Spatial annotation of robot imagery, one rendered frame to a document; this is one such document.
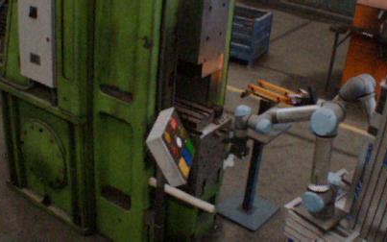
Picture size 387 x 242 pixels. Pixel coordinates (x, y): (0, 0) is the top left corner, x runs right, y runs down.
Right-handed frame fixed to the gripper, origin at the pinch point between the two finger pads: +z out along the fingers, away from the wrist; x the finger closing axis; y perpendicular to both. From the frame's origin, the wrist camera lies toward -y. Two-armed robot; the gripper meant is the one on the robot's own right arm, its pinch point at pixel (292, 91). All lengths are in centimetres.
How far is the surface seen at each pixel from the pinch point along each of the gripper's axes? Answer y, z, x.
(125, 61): -24, 62, -94
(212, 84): 3, 46, -28
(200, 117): 11, 30, -60
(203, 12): -57, 28, -70
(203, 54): -32, 28, -66
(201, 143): 23, 22, -68
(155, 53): -35, 40, -94
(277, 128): 33.8, 9.5, 5.5
